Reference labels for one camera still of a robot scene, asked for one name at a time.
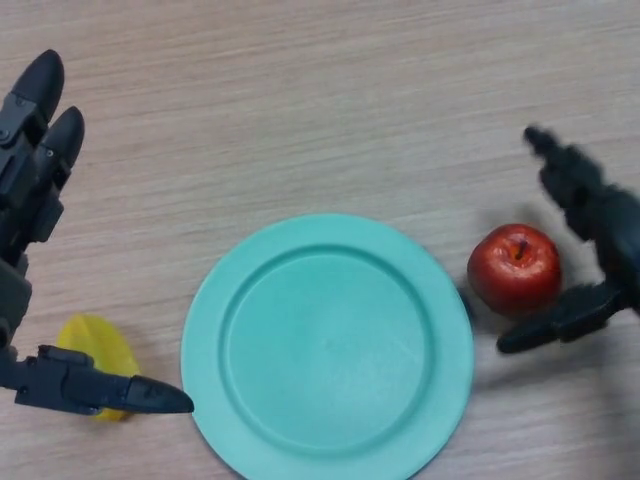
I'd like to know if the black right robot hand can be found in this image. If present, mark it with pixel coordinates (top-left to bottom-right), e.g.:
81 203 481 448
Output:
497 125 640 356

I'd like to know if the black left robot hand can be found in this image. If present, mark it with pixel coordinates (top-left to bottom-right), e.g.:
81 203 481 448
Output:
0 48 195 416

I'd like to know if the red apple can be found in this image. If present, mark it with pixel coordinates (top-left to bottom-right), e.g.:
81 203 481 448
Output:
467 223 563 317

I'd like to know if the green round plate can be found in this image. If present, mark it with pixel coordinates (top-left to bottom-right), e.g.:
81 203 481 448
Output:
180 213 476 480

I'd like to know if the yellow starfruit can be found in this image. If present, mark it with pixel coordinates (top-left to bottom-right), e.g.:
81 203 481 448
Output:
56 313 141 424

